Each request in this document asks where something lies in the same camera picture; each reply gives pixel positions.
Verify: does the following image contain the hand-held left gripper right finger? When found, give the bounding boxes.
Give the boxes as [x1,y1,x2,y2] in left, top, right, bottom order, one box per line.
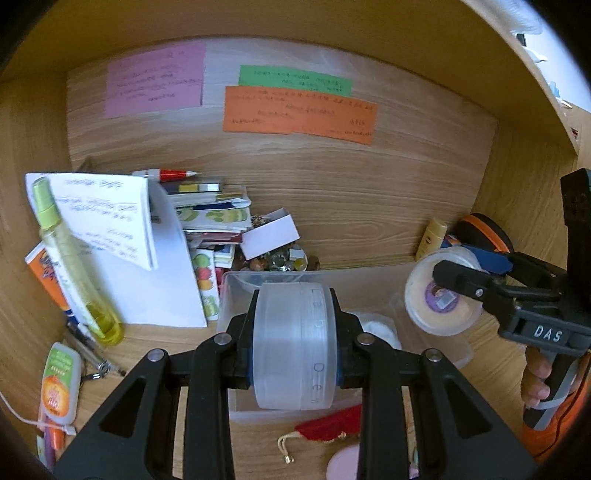
[330,290,539,480]

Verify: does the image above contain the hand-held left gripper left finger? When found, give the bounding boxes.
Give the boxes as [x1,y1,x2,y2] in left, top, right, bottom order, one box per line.
[53,290,260,480]

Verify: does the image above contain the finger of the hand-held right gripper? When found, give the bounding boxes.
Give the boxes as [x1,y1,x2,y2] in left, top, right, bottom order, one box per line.
[468,247,571,289]
[433,260,522,319]

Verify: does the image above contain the cream jar with purple label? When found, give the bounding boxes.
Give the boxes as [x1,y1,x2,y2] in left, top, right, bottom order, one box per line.
[404,247,483,337]

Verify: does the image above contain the frosted clear plastic container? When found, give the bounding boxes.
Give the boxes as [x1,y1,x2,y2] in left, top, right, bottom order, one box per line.
[253,282,343,411]

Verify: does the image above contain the clear plastic storage bin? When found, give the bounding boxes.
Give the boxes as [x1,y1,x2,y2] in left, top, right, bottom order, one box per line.
[217,265,474,423]

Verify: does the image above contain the red drawstring pouch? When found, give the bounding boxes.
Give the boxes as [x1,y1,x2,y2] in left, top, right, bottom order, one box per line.
[277,404,363,462]

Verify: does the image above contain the person's right forearm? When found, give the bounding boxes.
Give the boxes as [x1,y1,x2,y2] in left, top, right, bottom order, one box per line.
[523,413,580,459]

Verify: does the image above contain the wooden desktop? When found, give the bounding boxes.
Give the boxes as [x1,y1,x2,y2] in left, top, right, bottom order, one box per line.
[9,258,532,480]

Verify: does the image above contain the person's right hand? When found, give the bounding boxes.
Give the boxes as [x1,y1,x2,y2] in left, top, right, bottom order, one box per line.
[521,346,553,410]

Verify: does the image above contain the orange and black case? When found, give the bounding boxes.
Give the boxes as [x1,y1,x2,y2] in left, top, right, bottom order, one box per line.
[455,213,515,259]

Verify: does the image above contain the small yellow bottle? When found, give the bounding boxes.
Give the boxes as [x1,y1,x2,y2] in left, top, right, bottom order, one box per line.
[414,218,448,262]

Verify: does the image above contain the fruit sticker sheet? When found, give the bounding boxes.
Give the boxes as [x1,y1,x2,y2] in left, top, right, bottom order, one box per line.
[191,249,220,321]

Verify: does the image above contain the small white cardboard box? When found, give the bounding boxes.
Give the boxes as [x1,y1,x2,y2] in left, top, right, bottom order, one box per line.
[240,209,301,260]

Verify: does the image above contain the stack of booklets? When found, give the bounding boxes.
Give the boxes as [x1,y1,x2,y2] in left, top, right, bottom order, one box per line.
[168,185,254,243]

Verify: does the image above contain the metal nail clippers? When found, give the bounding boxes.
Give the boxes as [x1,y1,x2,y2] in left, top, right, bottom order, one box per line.
[65,318,127,377]

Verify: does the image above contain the sticky flag strip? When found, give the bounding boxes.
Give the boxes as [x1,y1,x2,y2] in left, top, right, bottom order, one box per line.
[159,183,223,193]

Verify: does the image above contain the white squeeze bottle orange label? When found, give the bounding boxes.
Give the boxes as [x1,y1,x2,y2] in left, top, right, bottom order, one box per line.
[39,342,83,424]

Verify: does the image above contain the white handwritten folded paper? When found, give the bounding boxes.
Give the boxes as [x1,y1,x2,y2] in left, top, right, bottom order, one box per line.
[25,172,208,328]

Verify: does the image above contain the red and white pen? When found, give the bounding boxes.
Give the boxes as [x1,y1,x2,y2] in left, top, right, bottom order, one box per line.
[131,168,202,182]

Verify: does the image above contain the yellow-green spray bottle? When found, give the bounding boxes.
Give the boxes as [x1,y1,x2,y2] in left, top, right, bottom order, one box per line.
[32,178,124,347]

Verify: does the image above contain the purple pen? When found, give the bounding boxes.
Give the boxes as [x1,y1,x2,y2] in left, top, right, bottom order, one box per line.
[36,434,56,472]

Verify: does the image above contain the orange paper note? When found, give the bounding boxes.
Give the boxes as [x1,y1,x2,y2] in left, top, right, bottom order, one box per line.
[222,86,379,146]

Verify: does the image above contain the green paper note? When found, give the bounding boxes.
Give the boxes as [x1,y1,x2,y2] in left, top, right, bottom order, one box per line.
[239,65,354,97]

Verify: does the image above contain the pink paper note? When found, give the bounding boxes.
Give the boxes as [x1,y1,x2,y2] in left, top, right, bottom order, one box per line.
[104,42,207,118]

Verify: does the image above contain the white cable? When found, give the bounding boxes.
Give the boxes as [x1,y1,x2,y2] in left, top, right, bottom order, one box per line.
[0,392,77,435]

